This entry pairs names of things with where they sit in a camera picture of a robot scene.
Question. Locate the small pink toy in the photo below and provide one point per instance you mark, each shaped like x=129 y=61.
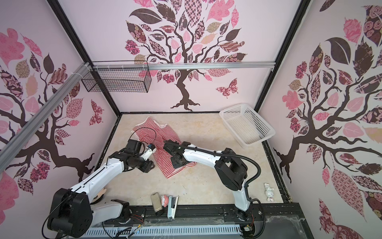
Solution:
x=164 y=201

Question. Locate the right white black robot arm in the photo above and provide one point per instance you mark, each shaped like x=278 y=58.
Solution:
x=235 y=171

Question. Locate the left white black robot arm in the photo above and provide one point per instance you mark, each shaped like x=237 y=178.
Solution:
x=72 y=212

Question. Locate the aluminium rail back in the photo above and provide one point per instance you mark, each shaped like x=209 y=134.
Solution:
x=184 y=66

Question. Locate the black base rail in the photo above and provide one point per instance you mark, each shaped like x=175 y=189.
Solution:
x=227 y=212

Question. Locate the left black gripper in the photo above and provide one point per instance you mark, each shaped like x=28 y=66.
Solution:
x=147 y=166

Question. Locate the small white bunny figure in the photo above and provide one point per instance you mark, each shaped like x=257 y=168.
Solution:
x=269 y=192

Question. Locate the aluminium rail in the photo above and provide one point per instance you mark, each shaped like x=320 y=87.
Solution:
x=11 y=149
x=184 y=66

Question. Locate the plush doll head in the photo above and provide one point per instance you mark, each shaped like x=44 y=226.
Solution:
x=99 y=196

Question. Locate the black wire basket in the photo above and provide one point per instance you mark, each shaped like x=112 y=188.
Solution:
x=131 y=76

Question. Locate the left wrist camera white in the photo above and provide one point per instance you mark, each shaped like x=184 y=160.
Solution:
x=149 y=150

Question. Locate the tan rectangular block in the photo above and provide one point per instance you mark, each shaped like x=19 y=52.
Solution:
x=156 y=202

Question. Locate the white plastic mesh basket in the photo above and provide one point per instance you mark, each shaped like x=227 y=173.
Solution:
x=246 y=125

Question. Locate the red white striped tank top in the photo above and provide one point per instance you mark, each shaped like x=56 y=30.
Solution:
x=151 y=132

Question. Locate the aluminium rail left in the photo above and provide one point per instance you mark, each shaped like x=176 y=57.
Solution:
x=11 y=149

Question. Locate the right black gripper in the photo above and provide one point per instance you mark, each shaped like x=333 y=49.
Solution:
x=175 y=165

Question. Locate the white slotted cable duct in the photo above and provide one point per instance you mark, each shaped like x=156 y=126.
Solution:
x=158 y=231

